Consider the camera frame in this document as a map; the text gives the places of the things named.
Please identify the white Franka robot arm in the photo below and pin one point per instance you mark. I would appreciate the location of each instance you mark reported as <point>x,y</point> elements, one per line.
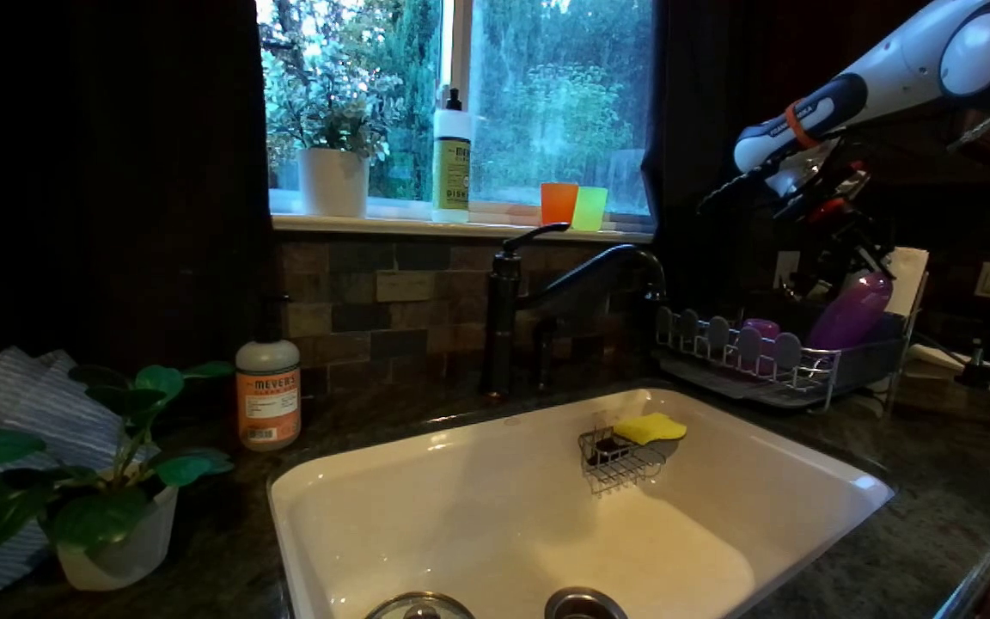
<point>894,69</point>

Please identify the purple plastic plate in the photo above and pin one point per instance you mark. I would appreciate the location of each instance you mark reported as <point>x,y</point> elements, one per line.
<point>853,310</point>

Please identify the metal sink stopper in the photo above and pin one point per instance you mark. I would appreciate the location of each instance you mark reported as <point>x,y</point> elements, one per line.
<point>417,608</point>

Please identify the orange plastic cup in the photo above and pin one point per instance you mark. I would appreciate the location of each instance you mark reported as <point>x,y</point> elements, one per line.
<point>558,203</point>

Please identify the stainless steel dish rack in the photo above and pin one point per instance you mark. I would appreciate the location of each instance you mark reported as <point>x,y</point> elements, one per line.
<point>771,377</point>

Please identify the small dark counter object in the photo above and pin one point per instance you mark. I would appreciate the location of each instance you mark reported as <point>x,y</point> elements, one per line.
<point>976,365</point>

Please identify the green plant in white pot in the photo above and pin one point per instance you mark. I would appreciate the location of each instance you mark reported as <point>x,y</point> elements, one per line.
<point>104,526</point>

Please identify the purple plastic cup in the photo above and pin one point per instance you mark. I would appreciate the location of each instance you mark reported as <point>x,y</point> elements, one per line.
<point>763,335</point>

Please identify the metal sink drain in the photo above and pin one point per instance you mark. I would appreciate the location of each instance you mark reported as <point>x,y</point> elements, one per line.
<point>585,608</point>

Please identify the white paper towel roll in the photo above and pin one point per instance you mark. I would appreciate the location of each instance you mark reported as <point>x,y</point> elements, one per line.
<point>910,281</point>

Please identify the windowsill plant in white pot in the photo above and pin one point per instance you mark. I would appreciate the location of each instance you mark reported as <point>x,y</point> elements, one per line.
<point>335,182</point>

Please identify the white ceramic sink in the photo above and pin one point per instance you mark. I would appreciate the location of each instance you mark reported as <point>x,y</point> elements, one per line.
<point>495,518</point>

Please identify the white striped dish towel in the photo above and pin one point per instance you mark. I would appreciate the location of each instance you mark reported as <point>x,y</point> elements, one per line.
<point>26,401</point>

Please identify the black kitchen faucet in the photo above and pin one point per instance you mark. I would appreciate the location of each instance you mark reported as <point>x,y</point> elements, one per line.
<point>503,310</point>

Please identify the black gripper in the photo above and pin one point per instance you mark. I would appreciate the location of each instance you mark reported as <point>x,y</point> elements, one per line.
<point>832,225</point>

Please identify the tall green soap bottle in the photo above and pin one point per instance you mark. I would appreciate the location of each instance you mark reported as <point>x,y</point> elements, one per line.
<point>450,161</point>

